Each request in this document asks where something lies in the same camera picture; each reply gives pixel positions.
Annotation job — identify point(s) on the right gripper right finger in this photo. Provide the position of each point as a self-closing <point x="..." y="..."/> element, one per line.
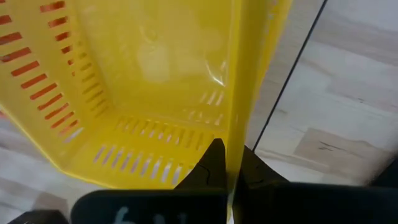
<point x="295" y="205"/>

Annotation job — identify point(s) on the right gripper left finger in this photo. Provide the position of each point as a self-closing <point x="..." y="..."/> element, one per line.
<point x="186" y="205"/>

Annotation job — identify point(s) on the yellow plastic basket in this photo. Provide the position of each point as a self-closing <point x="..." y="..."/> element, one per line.
<point x="155" y="77"/>

